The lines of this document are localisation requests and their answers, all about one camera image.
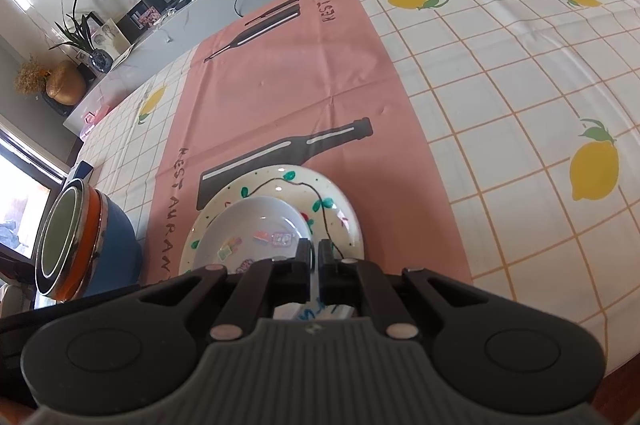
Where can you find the green leafy plant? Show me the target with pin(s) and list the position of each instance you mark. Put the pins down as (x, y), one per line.
(75, 30)

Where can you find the small pink photo card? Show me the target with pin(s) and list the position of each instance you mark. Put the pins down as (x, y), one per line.
(149, 16)

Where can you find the dried flower bunch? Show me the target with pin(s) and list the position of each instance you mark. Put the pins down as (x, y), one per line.
(30, 77)

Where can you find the blue and white box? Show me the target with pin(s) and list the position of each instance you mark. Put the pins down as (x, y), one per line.
(82, 168)

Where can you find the steel bowl with orange band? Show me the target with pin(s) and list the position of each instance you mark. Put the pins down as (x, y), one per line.
(112, 245)

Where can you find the white chair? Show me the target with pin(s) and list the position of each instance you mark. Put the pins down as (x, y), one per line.
(10, 300)

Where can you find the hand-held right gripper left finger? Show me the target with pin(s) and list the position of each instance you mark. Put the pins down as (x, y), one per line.
(304, 262)

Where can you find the blue and white vase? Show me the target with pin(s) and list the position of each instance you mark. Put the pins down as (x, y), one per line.
(101, 61)

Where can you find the gold round vase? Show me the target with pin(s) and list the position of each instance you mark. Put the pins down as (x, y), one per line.
(65, 85)

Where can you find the checked lemon-print tablecloth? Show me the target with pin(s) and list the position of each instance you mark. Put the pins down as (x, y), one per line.
(500, 105)

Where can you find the white fruit-painted plate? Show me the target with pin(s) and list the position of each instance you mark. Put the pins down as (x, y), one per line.
(330, 205)

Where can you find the small white sticker plate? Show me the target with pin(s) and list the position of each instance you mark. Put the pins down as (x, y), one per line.
(250, 225)

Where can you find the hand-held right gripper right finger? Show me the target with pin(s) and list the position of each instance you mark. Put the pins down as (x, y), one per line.
(325, 262)

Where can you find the window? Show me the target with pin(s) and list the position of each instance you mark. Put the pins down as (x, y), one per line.
(20, 205)

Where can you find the pink plastic box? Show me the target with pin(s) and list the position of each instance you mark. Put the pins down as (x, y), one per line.
(92, 120)

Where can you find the framed picture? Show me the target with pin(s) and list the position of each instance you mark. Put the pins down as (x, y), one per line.
(112, 37)

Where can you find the pink bottle-print cloth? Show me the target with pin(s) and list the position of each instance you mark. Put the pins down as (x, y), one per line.
(300, 95)

